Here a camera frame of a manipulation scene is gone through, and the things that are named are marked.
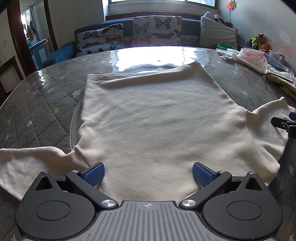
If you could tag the white plastic bag with box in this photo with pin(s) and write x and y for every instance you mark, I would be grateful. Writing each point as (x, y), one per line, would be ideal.
(251, 59)

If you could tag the orange toy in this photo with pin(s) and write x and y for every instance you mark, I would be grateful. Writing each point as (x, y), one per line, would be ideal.
(265, 47)

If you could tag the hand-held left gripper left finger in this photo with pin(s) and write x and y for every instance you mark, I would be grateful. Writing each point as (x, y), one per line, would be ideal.
(94, 174)

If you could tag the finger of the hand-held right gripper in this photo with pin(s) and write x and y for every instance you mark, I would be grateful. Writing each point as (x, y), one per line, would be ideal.
(283, 122)

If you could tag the hanging clothes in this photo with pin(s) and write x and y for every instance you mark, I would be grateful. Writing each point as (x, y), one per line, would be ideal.
(31, 29)

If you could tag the brown wooden door frame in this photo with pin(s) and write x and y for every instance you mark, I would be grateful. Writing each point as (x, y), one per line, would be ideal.
(16, 39)

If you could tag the black and white plush toy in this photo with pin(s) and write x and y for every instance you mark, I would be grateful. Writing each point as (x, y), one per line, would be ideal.
(217, 18)

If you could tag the crumpled clear plastic bag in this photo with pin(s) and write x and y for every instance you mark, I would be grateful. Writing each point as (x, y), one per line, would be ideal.
(227, 53)

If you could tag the pink plush toy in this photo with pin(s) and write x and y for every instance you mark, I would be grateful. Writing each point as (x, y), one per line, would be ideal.
(236, 33)

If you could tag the grey pillow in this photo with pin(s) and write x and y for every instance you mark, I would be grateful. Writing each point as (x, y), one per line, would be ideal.
(217, 34)

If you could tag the grey quilted star table cover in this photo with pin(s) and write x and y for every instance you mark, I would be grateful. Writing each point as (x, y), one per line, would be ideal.
(34, 104)

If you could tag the cream sweater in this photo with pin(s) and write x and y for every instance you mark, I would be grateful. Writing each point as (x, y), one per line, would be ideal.
(150, 115)

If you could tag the clear plastic storage box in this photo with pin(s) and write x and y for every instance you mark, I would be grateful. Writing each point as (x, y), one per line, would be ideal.
(276, 58)

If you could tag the blue cabinet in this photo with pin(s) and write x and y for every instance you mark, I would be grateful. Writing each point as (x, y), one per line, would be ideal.
(40, 53)

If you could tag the colourful pinwheel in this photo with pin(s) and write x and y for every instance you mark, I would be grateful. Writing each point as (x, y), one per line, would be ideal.
(231, 7)

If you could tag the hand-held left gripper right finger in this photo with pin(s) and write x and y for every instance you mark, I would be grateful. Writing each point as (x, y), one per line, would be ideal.
(201, 175)

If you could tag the yellow packet in clear wrap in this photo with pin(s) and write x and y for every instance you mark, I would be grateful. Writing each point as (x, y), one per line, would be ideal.
(281, 80)

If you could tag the teddy bear in yellow vest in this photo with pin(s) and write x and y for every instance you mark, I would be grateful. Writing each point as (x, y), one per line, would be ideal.
(256, 39)

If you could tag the green bowl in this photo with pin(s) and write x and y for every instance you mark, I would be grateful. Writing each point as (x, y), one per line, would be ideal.
(225, 46)

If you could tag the blue sofa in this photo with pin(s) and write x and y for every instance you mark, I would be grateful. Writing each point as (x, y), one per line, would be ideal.
(64, 49)

